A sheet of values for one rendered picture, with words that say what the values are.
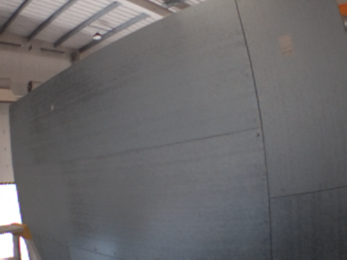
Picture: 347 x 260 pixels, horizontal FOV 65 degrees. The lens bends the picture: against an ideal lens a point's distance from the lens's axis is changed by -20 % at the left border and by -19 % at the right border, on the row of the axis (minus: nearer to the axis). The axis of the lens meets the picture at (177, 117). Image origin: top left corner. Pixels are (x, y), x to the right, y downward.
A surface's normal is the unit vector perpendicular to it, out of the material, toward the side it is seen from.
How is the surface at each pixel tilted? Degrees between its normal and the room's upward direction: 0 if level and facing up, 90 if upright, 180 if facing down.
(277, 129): 90
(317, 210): 90
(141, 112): 90
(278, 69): 90
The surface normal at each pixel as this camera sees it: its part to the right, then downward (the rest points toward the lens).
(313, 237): -0.60, -0.04
